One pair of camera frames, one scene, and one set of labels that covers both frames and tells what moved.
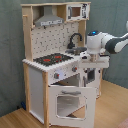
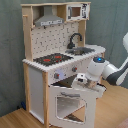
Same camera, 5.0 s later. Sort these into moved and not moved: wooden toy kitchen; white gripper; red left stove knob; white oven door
Moved: white gripper
Not moved: red left stove knob; white oven door; wooden toy kitchen
